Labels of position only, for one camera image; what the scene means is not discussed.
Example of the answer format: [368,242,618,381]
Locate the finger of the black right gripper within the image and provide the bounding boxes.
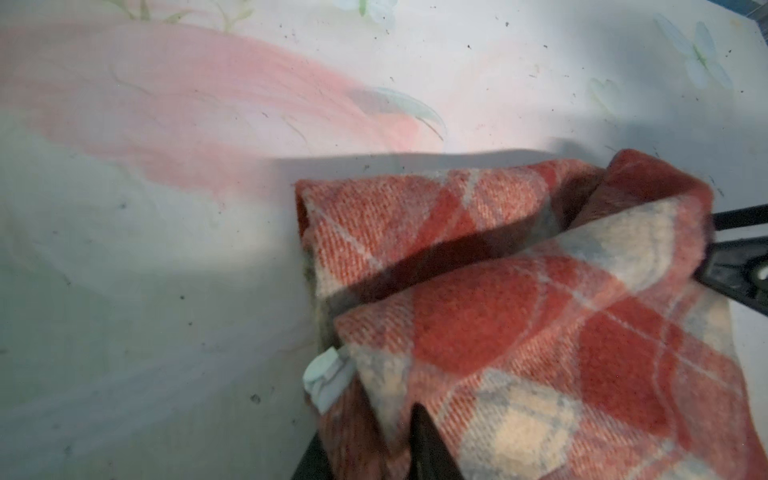
[695,204,767,316]

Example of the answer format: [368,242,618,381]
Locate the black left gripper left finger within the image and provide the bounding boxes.
[292,434,333,480]

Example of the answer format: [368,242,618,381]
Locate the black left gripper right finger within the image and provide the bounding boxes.
[409,403,464,480]

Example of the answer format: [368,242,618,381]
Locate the red plaid skirt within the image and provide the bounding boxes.
[296,150,767,479]

